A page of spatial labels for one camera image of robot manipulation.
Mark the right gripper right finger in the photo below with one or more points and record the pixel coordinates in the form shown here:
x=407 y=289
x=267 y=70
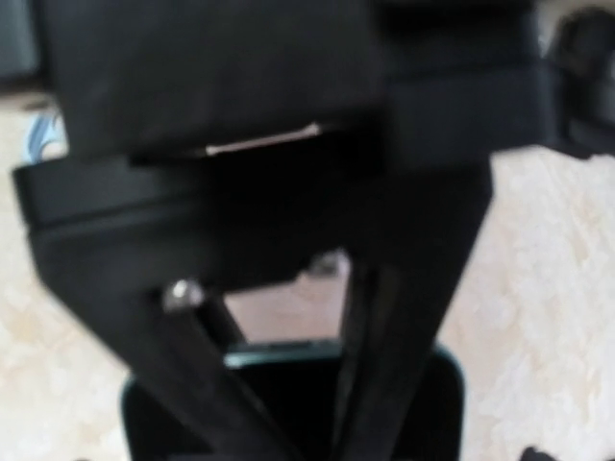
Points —
x=411 y=243

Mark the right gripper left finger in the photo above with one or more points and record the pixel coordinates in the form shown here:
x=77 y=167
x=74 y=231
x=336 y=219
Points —
x=176 y=361

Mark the black phone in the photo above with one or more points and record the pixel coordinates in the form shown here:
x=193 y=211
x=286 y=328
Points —
x=297 y=383

